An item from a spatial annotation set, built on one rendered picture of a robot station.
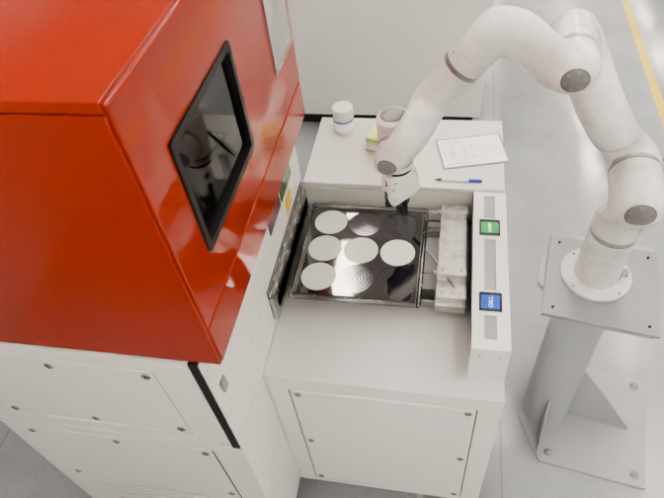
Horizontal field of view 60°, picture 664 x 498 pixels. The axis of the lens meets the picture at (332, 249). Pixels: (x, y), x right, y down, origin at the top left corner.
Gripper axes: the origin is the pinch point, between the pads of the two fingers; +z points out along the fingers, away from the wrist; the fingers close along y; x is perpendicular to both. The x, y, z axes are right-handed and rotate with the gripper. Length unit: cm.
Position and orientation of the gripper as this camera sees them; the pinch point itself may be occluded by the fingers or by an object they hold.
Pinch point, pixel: (401, 207)
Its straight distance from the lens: 164.0
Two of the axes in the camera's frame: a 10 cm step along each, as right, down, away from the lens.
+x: -6.0, -5.2, 6.0
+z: 1.6, 6.6, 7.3
